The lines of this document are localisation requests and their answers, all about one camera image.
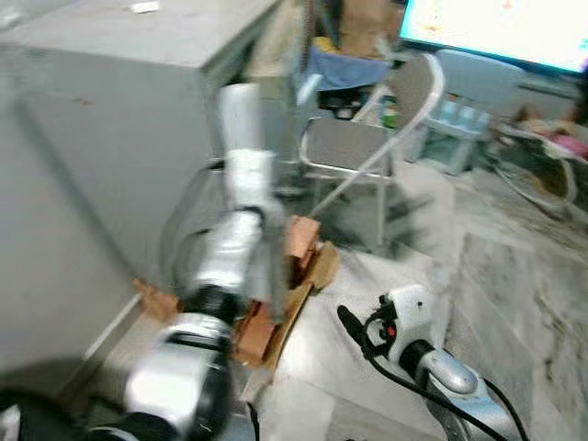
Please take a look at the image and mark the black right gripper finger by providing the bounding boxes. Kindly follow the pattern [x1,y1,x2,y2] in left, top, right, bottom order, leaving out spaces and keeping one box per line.
[336,304,370,356]

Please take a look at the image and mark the white fridge cabinet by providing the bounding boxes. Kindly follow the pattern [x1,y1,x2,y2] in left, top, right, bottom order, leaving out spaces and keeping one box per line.
[0,0,288,396]

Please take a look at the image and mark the brown cardboard piece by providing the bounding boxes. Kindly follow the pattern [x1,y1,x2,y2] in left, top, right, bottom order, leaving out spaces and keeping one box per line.
[262,241,341,370]

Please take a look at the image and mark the grey metal folding chair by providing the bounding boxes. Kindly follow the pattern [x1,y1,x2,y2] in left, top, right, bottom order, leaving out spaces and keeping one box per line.
[299,53,447,251]

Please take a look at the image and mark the blue cloth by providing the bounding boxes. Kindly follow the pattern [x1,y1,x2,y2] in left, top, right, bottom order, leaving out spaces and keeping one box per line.
[306,41,394,93]

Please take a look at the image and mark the brown cardboard box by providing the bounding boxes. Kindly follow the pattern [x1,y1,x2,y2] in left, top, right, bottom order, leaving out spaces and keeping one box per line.
[340,0,405,56]

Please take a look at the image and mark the bright television screen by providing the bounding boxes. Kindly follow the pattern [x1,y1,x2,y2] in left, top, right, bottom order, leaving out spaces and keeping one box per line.
[400,0,588,74]

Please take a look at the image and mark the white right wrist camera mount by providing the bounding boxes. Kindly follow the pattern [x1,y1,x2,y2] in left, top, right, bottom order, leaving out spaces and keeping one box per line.
[379,283,435,357]

